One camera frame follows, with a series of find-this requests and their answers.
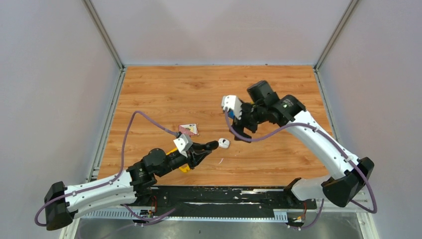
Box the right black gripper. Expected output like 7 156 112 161
228 100 267 143

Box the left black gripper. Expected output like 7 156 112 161
157 142 212 177

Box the white earbud charging case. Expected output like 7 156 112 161
218 138 230 149

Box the black earbud case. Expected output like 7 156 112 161
206 140 219 150

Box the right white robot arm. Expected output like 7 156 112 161
221 81 374 208

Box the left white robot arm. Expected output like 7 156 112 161
44 141 219 231

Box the blue toy brick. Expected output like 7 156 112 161
228 111 235 119

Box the yellow triangular plastic piece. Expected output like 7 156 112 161
166 148 191 173

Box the pink snack packet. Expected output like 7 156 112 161
179 123 199 136

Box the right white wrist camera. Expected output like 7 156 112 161
221 95 242 120

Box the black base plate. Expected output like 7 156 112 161
130 186 317 218

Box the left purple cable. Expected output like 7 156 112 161
34 111 180 228

